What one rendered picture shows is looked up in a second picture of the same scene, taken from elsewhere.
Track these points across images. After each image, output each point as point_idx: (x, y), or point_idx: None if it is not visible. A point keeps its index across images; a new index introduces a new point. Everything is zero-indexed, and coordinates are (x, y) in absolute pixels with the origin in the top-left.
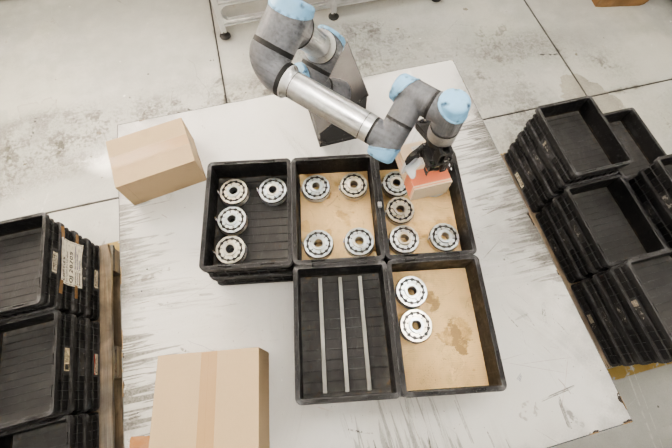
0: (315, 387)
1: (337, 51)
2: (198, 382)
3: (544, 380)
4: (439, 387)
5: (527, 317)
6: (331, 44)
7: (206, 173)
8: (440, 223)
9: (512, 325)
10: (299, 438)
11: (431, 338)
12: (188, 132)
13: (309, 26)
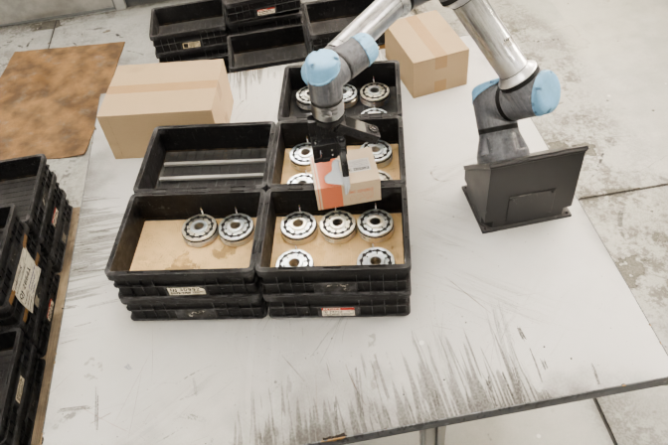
0: (172, 159)
1: (518, 96)
2: (195, 79)
3: (115, 394)
4: (137, 248)
5: (192, 393)
6: (514, 77)
7: (421, 97)
8: (312, 261)
9: (187, 372)
10: None
11: (185, 247)
12: (460, 66)
13: None
